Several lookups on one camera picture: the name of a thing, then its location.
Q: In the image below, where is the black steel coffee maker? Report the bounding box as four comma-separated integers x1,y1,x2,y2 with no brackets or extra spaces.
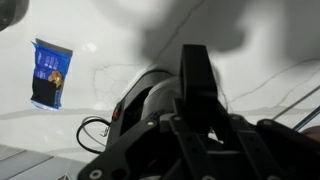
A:
105,68,183,149

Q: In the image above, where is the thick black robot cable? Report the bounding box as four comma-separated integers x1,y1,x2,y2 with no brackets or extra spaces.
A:
292,105,320,133

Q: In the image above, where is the black coffee maker cord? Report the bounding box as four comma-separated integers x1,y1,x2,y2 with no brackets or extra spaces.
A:
75,116,113,155

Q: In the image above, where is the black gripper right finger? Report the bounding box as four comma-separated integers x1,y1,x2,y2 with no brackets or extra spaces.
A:
198,44,320,180

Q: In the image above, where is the long black power cable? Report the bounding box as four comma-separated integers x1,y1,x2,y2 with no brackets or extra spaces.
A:
271,84,320,121

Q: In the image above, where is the blue snack packet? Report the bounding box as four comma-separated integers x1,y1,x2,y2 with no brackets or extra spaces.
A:
30,38,74,111

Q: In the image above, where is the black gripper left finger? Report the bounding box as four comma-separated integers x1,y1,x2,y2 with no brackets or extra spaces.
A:
78,44,208,180

